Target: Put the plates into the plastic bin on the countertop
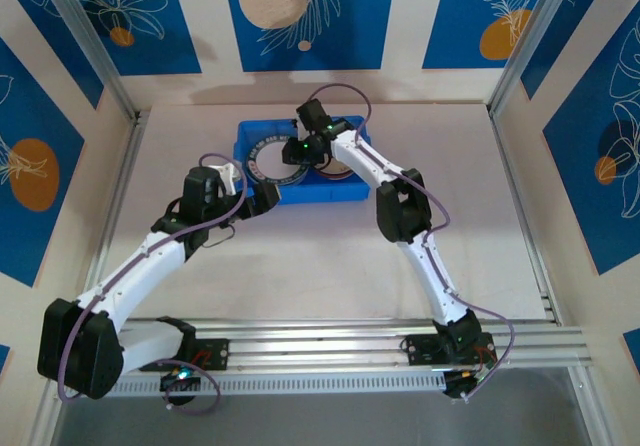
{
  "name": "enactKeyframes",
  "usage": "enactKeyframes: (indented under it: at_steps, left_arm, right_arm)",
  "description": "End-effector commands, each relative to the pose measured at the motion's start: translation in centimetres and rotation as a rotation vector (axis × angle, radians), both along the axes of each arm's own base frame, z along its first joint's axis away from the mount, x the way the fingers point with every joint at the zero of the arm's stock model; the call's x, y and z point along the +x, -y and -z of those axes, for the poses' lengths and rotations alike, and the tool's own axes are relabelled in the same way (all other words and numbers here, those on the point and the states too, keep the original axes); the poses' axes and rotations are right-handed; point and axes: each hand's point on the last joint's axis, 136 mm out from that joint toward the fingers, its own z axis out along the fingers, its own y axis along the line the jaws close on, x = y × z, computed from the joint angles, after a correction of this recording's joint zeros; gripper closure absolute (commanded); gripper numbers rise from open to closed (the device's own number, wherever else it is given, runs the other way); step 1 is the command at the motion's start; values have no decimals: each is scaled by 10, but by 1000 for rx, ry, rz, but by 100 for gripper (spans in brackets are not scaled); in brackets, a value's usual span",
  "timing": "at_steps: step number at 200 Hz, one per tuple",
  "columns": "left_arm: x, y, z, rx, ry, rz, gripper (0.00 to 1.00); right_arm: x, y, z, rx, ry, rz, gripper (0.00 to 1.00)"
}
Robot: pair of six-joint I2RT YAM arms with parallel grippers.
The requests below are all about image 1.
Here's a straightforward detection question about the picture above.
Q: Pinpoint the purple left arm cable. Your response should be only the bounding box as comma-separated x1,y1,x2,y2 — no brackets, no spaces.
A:
57,151,247,403

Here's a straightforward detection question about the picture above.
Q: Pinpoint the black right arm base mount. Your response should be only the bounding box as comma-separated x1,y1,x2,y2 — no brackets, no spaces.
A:
403,333,497,367

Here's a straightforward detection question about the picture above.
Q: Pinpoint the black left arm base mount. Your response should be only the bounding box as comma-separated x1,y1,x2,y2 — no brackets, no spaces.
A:
138,338,231,372

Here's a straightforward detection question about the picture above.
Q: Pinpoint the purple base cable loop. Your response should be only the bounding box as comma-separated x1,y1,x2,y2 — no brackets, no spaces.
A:
164,363,221,415

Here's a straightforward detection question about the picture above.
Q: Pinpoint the cream floral plate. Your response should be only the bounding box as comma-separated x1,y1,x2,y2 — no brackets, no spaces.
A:
314,159,354,182

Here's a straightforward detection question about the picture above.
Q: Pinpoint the aluminium side rail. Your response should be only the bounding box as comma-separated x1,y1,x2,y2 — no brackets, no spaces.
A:
97,110,149,320
488,105,564,323

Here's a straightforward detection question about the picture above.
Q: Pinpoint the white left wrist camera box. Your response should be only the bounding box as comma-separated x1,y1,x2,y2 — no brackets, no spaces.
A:
207,160,247,198

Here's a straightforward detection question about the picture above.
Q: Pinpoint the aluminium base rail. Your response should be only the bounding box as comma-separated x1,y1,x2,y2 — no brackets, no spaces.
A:
42,317,587,375

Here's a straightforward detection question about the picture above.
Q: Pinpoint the slotted grey cable duct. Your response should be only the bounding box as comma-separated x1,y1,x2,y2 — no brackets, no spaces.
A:
62,371,447,398

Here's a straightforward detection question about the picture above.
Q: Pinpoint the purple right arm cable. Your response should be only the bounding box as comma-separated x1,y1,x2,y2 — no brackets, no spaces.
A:
310,83,516,405

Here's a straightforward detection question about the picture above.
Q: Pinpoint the blue plastic bin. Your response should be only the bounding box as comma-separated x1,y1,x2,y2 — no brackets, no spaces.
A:
232,114,375,206

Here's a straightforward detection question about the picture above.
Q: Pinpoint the green-rimmed lettered white plate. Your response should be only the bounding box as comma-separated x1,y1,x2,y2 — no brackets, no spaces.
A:
244,133,312,187

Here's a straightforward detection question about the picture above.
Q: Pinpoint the aluminium frame post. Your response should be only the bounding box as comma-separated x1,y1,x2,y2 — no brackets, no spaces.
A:
34,0,144,122
487,0,576,117

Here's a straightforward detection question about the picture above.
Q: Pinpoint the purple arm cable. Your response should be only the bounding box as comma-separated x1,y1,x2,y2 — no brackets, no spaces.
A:
57,151,247,403
310,83,516,405

